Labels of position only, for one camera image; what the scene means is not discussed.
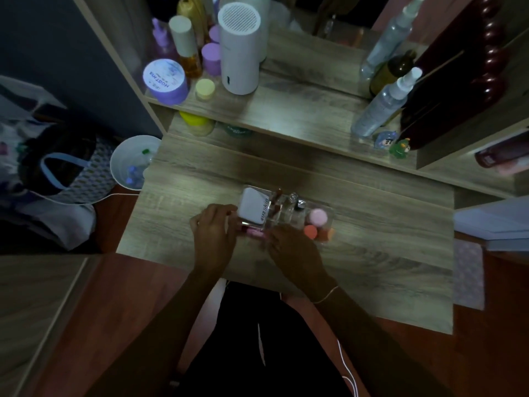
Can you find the person's left hand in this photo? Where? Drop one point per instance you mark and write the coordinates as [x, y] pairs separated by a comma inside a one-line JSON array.
[[210, 239]]

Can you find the person's right hand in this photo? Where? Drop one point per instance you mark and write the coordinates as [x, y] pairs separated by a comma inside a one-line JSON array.
[[295, 256]]

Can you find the person's right fingers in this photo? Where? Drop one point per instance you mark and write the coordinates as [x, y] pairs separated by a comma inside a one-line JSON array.
[[283, 237]]

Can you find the person's left fingers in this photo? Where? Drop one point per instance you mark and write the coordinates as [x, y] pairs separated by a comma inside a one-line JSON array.
[[223, 212]]

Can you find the clear acrylic makeup organizer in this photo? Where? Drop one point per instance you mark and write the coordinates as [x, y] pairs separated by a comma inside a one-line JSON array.
[[289, 214]]

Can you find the pink lipstick tube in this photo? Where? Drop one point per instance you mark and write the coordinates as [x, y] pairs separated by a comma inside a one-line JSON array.
[[254, 232]]

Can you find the person's left forearm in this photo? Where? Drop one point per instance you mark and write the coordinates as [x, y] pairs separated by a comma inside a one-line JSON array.
[[165, 334]]

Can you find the person's right forearm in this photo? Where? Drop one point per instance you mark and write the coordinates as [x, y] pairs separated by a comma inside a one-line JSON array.
[[372, 343]]

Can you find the orange makeup sponge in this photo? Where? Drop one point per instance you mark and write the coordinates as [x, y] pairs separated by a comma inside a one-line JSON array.
[[310, 231], [329, 234]]

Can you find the white square cushion compact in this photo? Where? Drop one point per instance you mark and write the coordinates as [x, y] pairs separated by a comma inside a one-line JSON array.
[[254, 206]]

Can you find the small silver-capped bottle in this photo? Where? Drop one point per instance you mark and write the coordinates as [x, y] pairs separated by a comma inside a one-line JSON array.
[[296, 201]]

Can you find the brown lipstick tube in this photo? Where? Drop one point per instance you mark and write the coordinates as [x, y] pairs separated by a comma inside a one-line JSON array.
[[276, 199]]

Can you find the pink round makeup puff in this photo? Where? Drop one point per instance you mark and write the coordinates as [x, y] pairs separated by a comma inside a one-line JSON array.
[[318, 217]]

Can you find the green-lidded jar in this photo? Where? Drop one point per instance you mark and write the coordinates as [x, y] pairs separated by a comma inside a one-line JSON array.
[[237, 130]]

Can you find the clear plastic bottle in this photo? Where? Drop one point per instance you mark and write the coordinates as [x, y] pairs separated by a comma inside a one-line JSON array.
[[138, 171]]

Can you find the yellow-lidded jar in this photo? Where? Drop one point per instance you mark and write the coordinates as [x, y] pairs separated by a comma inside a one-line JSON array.
[[197, 121]]

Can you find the wooden vanity table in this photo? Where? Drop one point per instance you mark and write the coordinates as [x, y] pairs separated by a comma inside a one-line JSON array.
[[380, 264]]

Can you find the black shorts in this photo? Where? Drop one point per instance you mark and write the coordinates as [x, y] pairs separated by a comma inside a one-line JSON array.
[[264, 347]]

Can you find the white waste bucket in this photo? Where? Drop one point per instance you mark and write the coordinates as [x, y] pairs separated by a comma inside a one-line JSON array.
[[124, 161]]

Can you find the small yellow jar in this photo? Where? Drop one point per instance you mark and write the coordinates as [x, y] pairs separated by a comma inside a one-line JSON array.
[[205, 89]]

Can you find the small blue figurine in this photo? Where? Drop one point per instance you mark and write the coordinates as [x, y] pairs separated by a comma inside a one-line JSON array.
[[386, 138]]

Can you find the purple jar with white lid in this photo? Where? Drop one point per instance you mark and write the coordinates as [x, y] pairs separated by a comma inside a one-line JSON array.
[[164, 80]]

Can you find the small green figurine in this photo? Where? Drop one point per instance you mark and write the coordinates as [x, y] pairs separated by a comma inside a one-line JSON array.
[[400, 147]]

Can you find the small purple jar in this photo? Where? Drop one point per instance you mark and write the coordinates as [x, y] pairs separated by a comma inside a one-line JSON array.
[[210, 58]]

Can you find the white cylindrical humidifier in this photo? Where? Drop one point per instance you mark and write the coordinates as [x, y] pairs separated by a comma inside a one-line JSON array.
[[239, 49]]

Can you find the clear spray bottle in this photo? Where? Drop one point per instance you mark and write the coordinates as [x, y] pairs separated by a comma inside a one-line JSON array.
[[382, 105]]

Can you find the orange bottle with white cap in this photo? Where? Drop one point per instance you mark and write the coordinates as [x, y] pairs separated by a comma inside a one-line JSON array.
[[186, 47]]

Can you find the patterned tote bag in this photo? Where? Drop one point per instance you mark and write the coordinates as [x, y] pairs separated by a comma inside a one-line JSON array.
[[58, 161]]

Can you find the purple pump bottle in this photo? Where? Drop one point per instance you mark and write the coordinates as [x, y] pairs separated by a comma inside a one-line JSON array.
[[162, 41]]

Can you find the pink patterned cloth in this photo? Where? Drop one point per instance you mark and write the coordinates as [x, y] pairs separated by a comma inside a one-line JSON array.
[[469, 274]]

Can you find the dark green glass bottle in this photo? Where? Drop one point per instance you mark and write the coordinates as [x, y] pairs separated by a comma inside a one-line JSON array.
[[390, 72]]

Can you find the yellow bottle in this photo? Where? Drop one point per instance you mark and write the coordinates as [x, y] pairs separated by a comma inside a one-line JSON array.
[[192, 10]]

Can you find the stack of white papers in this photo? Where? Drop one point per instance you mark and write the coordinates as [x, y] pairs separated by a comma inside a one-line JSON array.
[[491, 223]]

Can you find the vanity mirror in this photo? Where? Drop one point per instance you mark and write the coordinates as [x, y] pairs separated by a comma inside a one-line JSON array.
[[322, 20]]

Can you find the wooden cabinet panel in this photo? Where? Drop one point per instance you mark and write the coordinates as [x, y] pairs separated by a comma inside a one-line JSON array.
[[33, 318]]

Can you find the dark red bottle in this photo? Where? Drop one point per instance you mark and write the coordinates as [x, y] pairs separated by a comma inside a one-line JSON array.
[[502, 155]]

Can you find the dark red beaded frame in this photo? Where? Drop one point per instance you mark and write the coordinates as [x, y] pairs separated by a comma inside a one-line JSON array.
[[454, 70]]

